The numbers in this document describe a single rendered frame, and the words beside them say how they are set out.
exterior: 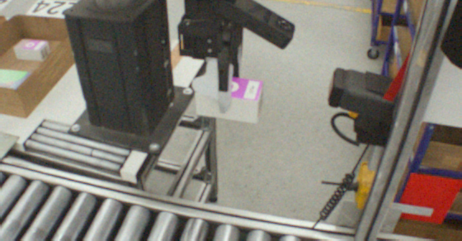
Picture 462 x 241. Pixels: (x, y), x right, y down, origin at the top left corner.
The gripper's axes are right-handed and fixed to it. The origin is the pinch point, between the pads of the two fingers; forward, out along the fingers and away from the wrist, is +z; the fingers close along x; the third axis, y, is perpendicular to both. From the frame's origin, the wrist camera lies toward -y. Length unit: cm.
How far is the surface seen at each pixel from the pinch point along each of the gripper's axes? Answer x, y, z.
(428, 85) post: 3.2, -29.1, -9.5
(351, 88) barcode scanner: -1.0, -18.7, -3.9
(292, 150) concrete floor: -97, -6, 105
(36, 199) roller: 9, 43, 30
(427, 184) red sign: -1.7, -36.8, 15.3
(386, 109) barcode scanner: -0.4, -24.8, -1.4
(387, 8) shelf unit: -196, -50, 71
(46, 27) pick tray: -52, 77, 23
